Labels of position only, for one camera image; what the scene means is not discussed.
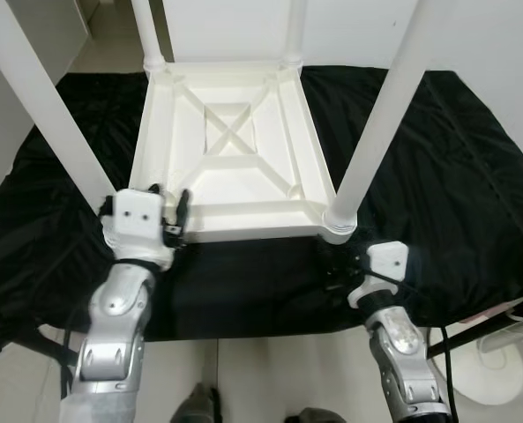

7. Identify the white plastic table top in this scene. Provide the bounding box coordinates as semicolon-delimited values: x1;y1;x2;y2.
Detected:
124;60;357;245

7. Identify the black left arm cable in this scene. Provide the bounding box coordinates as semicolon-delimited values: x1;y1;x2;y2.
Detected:
60;326;78;397

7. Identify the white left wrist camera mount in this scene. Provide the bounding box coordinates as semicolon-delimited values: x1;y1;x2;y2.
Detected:
101;189;176;268

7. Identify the pink mattress edge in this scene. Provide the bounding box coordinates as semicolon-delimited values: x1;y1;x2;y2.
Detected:
459;300;523;323

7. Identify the black quilted cloth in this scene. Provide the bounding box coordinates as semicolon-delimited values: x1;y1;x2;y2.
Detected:
0;66;523;362

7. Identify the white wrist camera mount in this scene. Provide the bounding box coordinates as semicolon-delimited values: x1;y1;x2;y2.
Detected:
101;189;176;268
347;242;410;309

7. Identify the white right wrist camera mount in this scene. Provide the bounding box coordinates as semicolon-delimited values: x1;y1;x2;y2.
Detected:
347;242;410;309

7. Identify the grey robot left leg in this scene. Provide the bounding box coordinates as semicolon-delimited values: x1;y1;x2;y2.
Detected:
171;383;222;423

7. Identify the white plastic table leg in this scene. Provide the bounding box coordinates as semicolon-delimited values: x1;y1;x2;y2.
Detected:
0;0;121;208
321;0;447;243
131;0;168;73
281;0;308;70

